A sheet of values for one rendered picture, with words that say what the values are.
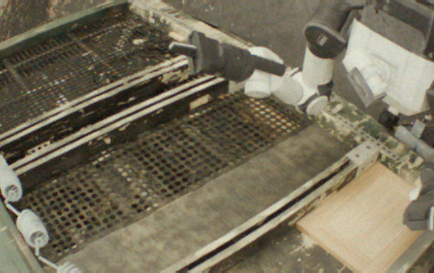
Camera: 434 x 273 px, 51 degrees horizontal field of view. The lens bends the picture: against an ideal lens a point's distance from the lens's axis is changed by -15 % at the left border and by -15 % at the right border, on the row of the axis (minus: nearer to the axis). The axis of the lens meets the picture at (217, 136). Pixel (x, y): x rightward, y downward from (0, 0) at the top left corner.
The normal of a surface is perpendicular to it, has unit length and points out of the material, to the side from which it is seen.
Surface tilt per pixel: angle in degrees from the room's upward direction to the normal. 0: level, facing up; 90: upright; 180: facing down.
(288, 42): 0
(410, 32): 23
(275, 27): 0
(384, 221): 57
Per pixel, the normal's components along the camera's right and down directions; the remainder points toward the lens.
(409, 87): -0.74, 0.24
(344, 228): 0.04, -0.78
